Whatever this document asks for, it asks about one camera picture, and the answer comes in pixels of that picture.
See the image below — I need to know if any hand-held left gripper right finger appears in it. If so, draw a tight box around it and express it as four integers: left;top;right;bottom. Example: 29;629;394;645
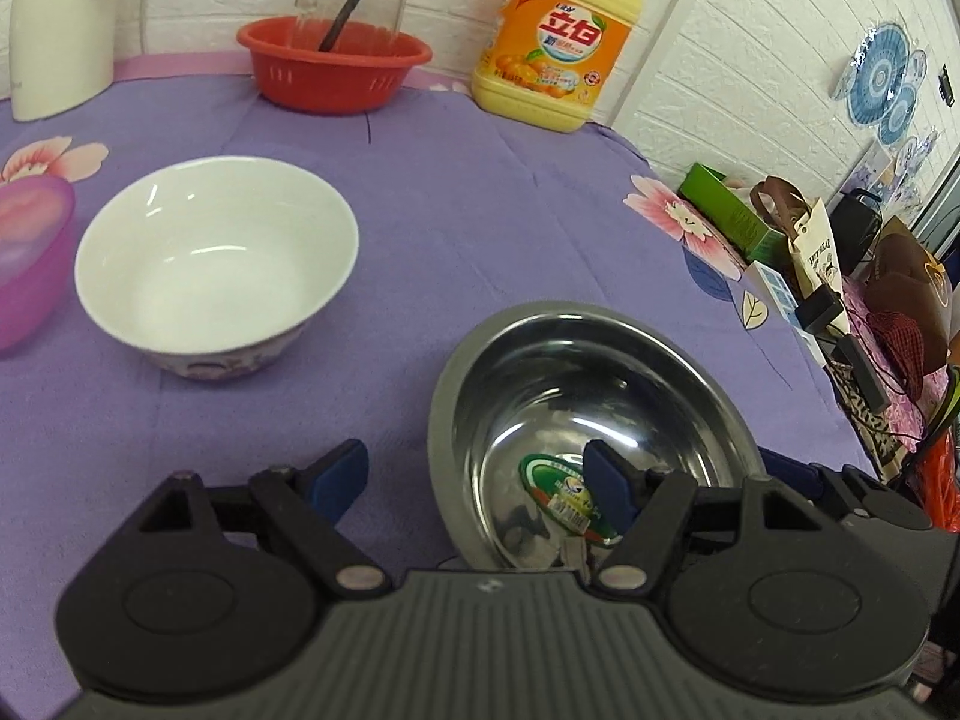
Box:
582;438;820;602

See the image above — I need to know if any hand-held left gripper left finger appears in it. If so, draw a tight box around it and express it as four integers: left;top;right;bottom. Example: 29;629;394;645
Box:
139;439;392;602

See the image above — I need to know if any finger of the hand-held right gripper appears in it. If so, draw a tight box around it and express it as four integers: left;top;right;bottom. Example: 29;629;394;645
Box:
757;448;940;535

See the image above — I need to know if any stainless steel bowl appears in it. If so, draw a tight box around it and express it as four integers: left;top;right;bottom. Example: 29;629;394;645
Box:
427;301;766;571

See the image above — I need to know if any patterned cloth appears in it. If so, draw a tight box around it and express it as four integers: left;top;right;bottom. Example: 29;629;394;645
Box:
825;277;938;482

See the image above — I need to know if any long black adapter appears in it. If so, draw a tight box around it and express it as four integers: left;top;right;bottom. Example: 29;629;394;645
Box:
832;334;893;411

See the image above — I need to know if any orange plastic bag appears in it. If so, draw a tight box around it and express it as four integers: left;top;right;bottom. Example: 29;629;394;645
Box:
919;427;960;533

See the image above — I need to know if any small black adapter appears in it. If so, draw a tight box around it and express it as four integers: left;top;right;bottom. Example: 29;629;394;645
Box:
796;286;845;332

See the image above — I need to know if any blue and white box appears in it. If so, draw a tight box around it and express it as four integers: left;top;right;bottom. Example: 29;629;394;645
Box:
750;262;802;332

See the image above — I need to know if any white printed tote bag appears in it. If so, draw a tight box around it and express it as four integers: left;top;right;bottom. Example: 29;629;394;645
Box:
787;199;852;331

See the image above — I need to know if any white patterned ceramic bowl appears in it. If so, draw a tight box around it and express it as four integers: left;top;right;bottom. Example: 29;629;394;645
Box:
73;156;359;385

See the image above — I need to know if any brown handbag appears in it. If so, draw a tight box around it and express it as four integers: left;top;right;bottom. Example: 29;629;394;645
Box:
750;176;818;241

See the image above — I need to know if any purple floral tablecloth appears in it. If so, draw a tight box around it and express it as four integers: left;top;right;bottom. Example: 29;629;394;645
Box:
0;52;848;616

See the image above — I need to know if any green cardboard box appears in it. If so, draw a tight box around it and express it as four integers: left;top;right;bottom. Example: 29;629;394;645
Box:
679;163;788;263

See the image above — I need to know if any pink plastic bowl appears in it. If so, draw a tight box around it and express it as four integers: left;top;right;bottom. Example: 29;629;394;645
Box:
0;178;77;352

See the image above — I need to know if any medium blue paper fan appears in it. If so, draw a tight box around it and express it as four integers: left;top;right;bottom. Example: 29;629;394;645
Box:
877;82;920;148

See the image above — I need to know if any red plastic basket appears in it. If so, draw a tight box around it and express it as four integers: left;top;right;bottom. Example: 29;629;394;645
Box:
236;15;434;117

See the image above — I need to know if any large blue paper fan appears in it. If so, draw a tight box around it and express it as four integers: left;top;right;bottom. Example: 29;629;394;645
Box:
847;21;912;125

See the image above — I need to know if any yellow detergent bottle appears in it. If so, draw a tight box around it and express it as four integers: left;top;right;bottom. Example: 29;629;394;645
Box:
471;0;680;134

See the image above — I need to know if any white thermos jug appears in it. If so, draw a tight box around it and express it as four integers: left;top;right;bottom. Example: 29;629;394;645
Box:
9;0;136;122

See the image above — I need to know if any wall picture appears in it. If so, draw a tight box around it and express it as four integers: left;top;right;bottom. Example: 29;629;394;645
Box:
847;131;923;212

